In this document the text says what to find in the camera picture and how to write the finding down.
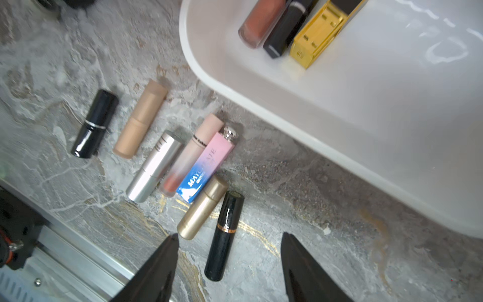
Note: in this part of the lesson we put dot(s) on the gold black square lipstick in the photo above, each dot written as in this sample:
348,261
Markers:
322,29

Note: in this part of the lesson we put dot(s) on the gold lipstick tube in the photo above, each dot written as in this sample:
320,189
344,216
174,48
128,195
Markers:
202,207

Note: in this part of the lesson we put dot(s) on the silver lipstick tube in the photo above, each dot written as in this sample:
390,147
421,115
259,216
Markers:
154,167

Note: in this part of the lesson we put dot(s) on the black lipstick gold band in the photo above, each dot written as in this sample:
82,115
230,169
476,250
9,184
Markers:
224,234

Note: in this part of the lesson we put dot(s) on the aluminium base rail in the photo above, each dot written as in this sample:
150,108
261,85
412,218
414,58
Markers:
66,266

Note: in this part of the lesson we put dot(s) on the red lip gloss tube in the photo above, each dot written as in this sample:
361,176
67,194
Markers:
260,21

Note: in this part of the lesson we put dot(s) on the pink frosted lipstick tube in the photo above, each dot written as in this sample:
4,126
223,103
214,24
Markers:
189,155

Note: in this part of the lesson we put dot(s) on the beige lipstick tube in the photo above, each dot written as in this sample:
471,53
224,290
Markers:
140,120

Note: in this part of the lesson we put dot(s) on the pink blue lipstick tube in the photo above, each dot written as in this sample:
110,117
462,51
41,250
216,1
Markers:
218,149

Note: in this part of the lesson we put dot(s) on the black lipstick tube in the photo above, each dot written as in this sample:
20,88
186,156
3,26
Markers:
288,26

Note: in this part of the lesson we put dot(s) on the white storage box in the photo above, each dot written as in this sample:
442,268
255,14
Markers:
396,98

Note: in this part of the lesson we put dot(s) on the black lipstick silver band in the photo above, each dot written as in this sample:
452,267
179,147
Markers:
95,124

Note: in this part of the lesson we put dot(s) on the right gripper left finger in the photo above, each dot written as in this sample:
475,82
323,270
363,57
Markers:
153,282

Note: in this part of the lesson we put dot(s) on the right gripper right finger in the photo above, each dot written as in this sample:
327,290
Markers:
305,279

